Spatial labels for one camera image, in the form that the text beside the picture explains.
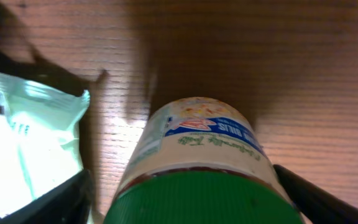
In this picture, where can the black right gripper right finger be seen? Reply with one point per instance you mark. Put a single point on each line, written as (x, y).
(315, 203)

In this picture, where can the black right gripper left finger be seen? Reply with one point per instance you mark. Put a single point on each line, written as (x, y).
(68, 203)

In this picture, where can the white teal wipes packet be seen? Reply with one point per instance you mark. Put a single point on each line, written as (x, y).
(39, 140)

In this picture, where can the green lid spice jar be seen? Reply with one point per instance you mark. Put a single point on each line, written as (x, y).
(198, 161)

